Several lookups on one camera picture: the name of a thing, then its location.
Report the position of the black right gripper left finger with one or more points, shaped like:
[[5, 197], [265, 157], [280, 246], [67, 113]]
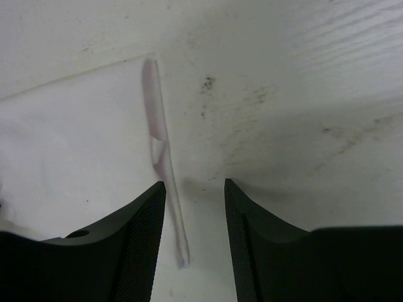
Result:
[[113, 259]]

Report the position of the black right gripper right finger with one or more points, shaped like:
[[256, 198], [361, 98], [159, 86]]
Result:
[[275, 261]]

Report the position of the pale pink tank top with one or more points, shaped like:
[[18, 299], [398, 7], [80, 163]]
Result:
[[77, 149]]

